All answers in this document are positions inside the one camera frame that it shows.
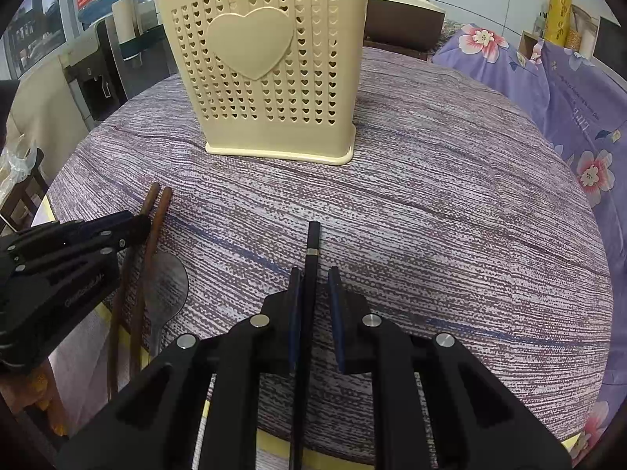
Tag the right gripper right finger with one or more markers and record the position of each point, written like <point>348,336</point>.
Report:
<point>434,404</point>

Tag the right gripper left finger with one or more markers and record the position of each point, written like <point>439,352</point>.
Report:
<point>196,403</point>

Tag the grey translucent plastic spoon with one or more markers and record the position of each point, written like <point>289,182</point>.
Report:
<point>165,289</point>

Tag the black chopstick gold band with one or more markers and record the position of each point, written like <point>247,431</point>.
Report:
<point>308,293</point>

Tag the person's hand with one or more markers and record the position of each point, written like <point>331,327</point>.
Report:
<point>37,388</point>

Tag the purple striped tablecloth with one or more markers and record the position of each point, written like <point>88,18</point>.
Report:
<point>454,215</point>

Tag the water dispenser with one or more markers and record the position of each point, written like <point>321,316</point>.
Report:
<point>103,74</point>

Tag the beige plastic utensil holder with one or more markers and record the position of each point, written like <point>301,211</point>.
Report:
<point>270,78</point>

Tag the purple floral cloth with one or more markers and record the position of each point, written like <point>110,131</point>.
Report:
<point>581,111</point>

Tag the white brown rice cooker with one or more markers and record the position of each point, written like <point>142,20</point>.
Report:
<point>409,27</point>

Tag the white microwave oven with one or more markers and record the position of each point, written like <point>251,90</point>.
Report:
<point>611,46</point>

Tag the yellow roll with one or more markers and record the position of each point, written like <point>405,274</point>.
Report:
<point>557,23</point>

